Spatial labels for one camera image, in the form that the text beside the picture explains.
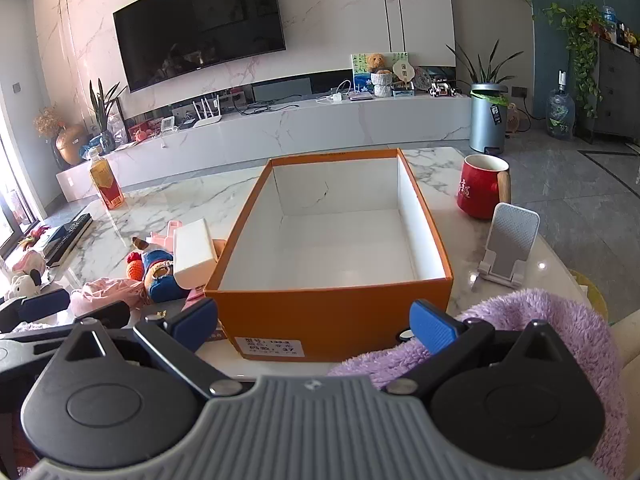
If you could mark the round paper fan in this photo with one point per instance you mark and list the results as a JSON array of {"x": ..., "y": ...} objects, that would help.
[{"x": 402, "y": 72}]

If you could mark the black remote control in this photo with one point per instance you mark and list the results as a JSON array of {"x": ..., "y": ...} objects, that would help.
[{"x": 70, "y": 235}]

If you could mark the pink plush toy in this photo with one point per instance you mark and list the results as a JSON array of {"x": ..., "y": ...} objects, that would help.
[{"x": 27, "y": 261}]

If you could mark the crocheted orange red top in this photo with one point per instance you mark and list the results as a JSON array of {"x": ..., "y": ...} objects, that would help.
[{"x": 134, "y": 265}]

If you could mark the pink phone stand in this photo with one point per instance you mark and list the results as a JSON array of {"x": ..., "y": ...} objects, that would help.
[{"x": 167, "y": 235}]

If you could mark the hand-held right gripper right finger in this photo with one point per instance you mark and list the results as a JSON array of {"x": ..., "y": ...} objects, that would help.
[{"x": 432, "y": 325}]

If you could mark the blue water jug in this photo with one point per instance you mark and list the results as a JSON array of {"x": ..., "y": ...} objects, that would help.
[{"x": 560, "y": 115}]

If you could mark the white phone stand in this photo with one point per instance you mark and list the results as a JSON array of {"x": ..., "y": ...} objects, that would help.
[{"x": 510, "y": 235}]

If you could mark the pink cloth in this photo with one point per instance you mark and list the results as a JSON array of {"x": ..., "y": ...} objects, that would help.
[{"x": 100, "y": 294}]

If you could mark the dark picture booklet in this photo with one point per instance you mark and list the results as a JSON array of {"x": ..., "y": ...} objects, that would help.
[{"x": 152, "y": 317}]

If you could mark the brown teddy bear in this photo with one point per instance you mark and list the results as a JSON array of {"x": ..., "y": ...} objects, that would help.
[{"x": 378, "y": 63}]

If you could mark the white round pot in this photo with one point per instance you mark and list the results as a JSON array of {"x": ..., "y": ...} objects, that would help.
[{"x": 381, "y": 84}]

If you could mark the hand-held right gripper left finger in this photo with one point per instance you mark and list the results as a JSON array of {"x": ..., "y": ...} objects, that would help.
[{"x": 192, "y": 322}]

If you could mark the white marble TV console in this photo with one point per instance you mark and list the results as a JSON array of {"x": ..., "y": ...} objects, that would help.
[{"x": 300, "y": 125}]

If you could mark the white router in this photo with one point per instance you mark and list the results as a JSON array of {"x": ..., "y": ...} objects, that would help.
[{"x": 206, "y": 117}]

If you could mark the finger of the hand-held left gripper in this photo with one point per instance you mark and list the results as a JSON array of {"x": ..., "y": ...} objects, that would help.
[
  {"x": 102, "y": 316},
  {"x": 42, "y": 305}
]

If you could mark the red mug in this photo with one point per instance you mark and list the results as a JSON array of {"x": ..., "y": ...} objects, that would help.
[{"x": 475, "y": 195}]

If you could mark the purple fluffy cloth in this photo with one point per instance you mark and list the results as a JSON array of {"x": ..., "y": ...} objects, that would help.
[{"x": 565, "y": 320}]

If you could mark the green leafy potted plant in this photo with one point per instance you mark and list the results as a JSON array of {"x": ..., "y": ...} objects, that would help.
[{"x": 102, "y": 110}]

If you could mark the black wall television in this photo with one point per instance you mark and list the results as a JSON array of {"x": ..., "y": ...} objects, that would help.
[{"x": 200, "y": 20}]

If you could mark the black white cow figurines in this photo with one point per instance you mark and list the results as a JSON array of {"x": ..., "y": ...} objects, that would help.
[{"x": 442, "y": 91}]

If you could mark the orange cardboard box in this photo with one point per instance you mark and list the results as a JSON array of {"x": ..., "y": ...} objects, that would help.
[{"x": 320, "y": 320}]

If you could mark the grey cabinet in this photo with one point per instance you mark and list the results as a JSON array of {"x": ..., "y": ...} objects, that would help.
[{"x": 617, "y": 90}]

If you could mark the white black plush dog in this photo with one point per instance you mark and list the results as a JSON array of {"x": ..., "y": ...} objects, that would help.
[{"x": 20, "y": 282}]

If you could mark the long-leaf potted plant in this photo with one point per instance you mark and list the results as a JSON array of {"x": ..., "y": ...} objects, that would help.
[{"x": 482, "y": 70}]

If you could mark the white rectangular box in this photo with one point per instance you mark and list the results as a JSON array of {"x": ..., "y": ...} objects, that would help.
[{"x": 192, "y": 255}]

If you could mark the green flower painting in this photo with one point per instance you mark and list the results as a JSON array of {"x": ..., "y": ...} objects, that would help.
[{"x": 361, "y": 72}]

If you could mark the dried flower bunch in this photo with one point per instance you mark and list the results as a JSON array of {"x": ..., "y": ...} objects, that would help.
[{"x": 49, "y": 121}]

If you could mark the silver trash can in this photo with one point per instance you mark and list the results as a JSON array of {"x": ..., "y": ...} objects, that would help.
[{"x": 485, "y": 120}]

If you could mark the stuffed bear blue outfit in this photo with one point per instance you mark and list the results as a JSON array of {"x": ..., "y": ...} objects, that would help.
[{"x": 160, "y": 270}]

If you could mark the hanging ivy plant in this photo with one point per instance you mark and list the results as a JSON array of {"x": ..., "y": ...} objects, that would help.
[{"x": 580, "y": 30}]

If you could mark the copper vase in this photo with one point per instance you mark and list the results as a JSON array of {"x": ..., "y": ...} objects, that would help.
[{"x": 70, "y": 145}]

